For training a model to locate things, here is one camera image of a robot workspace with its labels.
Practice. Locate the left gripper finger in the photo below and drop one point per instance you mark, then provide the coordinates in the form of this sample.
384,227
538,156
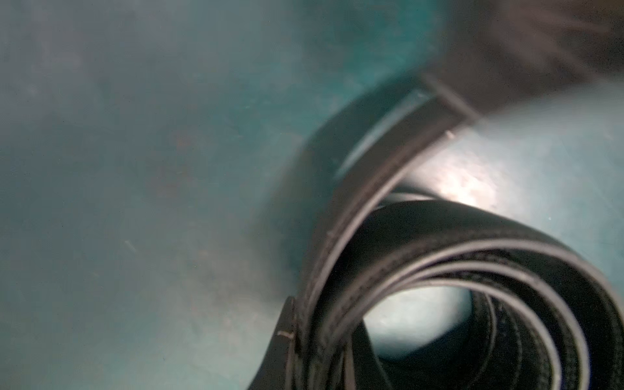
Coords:
277,368

